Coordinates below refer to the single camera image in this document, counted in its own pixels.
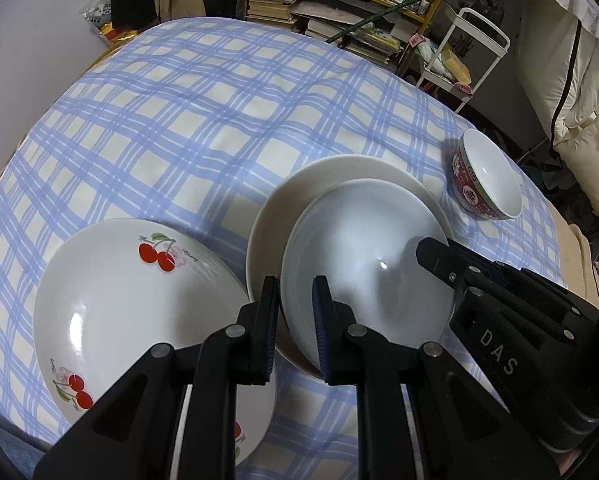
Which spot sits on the small red patterned bowl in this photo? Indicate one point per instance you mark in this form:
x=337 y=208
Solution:
x=472 y=195

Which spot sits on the stack of old books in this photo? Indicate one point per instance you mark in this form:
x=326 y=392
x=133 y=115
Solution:
x=272 y=5

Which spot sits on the clear plastic bag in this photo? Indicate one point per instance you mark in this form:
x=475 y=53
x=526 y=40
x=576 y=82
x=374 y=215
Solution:
x=98 y=14

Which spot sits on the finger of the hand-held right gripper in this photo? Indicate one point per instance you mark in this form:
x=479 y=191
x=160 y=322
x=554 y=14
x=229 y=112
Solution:
x=439 y=260
x=492 y=271

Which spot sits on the yellow frame bookshelf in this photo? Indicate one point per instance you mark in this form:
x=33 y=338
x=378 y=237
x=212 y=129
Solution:
x=429 y=15

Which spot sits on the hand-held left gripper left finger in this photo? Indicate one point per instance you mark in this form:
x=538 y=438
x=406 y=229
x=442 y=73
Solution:
x=271 y=340

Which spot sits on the white plate with round emblem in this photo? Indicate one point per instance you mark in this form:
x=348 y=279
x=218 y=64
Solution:
x=299 y=200

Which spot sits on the white cherry print plate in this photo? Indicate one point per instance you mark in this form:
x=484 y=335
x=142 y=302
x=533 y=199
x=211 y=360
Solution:
x=129 y=320
x=254 y=410

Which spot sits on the white metal cart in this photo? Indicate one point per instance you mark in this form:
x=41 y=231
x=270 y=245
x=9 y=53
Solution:
x=497 y=35

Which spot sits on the pile of books and papers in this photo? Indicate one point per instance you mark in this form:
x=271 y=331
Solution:
x=359 y=40

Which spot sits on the pale blue plate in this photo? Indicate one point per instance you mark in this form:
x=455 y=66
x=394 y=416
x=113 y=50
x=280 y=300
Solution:
x=369 y=270

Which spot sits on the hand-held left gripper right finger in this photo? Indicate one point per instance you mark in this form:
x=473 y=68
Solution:
x=321 y=330

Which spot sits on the yellow packet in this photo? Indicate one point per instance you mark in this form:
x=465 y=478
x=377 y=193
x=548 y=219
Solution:
x=455 y=66

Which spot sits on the blue checked blanket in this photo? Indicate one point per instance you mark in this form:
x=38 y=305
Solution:
x=179 y=110

